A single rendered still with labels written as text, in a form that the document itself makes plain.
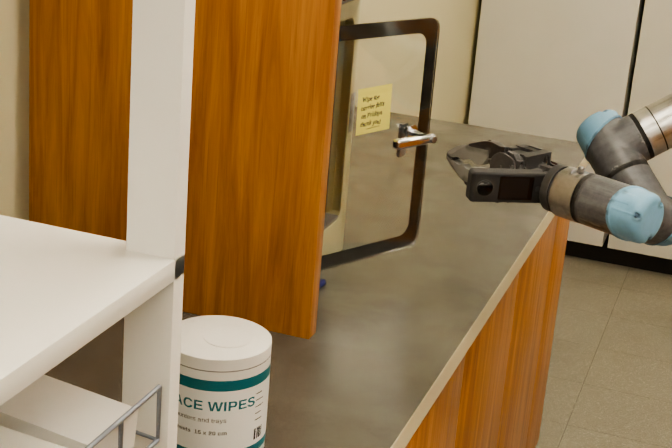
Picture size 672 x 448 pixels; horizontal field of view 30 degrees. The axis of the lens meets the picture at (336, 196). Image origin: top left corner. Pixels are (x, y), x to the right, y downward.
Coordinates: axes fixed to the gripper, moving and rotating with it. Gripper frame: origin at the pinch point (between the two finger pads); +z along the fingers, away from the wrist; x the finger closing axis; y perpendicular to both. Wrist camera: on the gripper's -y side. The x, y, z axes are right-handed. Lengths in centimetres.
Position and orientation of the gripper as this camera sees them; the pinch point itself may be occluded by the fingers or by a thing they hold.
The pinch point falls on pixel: (450, 156)
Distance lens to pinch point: 196.8
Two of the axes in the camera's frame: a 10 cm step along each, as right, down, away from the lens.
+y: 7.3, -1.5, 6.7
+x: 0.8, -9.5, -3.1
